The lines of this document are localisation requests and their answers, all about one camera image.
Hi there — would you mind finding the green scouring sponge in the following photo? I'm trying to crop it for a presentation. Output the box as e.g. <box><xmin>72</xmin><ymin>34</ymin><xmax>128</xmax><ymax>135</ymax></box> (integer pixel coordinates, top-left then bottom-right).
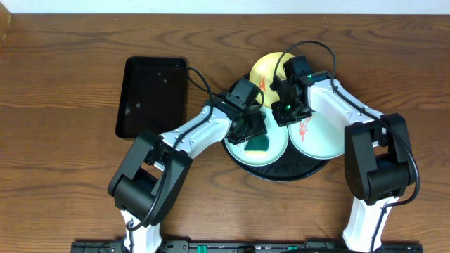
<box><xmin>244</xmin><ymin>135</ymin><xmax>270</xmax><ymax>153</ymax></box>

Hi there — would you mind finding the light green plate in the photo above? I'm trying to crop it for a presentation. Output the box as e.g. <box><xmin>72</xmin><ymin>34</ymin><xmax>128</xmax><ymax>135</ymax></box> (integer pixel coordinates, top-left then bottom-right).
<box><xmin>224</xmin><ymin>106</ymin><xmax>288</xmax><ymax>167</ymax></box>

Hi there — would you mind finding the yellow plate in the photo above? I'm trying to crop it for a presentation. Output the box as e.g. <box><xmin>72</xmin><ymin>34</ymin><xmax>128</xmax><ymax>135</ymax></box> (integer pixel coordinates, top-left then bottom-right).
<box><xmin>250</xmin><ymin>52</ymin><xmax>282</xmax><ymax>109</ymax></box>

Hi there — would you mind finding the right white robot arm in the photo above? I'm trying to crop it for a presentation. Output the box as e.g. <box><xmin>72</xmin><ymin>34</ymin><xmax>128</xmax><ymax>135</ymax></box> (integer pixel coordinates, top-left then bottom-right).
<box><xmin>270</xmin><ymin>70</ymin><xmax>420</xmax><ymax>252</ymax></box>

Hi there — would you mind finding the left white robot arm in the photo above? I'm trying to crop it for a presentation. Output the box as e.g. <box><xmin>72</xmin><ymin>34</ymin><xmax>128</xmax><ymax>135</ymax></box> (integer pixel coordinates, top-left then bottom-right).
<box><xmin>108</xmin><ymin>97</ymin><xmax>266</xmax><ymax>252</ymax></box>

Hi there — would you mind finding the round black tray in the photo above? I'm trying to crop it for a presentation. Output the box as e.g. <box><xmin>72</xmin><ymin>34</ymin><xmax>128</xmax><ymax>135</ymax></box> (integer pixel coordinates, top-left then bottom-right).
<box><xmin>219</xmin><ymin>72</ymin><xmax>332</xmax><ymax>183</ymax></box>

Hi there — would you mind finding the black rectangular tray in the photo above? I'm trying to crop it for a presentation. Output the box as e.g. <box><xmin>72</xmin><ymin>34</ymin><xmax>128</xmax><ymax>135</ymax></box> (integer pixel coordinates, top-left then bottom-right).
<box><xmin>115</xmin><ymin>56</ymin><xmax>187</xmax><ymax>139</ymax></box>

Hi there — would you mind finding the light green plate stained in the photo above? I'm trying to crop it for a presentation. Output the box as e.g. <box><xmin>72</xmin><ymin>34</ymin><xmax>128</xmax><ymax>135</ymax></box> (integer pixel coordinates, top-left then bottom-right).
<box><xmin>288</xmin><ymin>112</ymin><xmax>345</xmax><ymax>160</ymax></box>

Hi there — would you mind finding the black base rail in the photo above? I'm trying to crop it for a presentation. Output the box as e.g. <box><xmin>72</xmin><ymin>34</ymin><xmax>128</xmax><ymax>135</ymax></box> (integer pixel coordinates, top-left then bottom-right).
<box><xmin>70</xmin><ymin>240</ymin><xmax>424</xmax><ymax>253</ymax></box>

